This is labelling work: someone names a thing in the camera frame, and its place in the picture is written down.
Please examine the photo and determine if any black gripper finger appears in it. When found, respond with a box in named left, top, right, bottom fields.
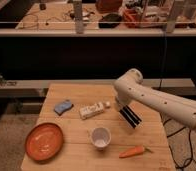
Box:
left=125, top=105, right=142, bottom=124
left=119, top=110, right=136, bottom=128

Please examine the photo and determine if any white eraser block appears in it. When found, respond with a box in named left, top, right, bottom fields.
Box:
left=79, top=101, right=111, bottom=120

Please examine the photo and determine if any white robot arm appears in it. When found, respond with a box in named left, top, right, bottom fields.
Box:
left=114, top=68, right=196, bottom=132

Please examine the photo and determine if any white ceramic cup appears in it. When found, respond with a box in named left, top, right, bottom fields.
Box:
left=90, top=127, right=111, bottom=150

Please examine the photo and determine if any orange carrot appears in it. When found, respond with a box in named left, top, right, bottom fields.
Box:
left=119, top=145, right=149, bottom=158

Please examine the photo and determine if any blue sponge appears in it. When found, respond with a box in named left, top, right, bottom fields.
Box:
left=54, top=100, right=73, bottom=116

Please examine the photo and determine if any orange plate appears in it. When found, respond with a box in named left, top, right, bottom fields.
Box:
left=25, top=122, right=64, bottom=161

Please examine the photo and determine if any black bowl on bench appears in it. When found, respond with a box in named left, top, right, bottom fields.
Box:
left=98, top=13, right=122, bottom=28

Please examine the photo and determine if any red box on bench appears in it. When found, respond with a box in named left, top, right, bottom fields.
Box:
left=123, top=9, right=147, bottom=28

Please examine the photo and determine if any black floor cable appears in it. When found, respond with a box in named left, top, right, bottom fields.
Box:
left=162, top=118, right=196, bottom=171

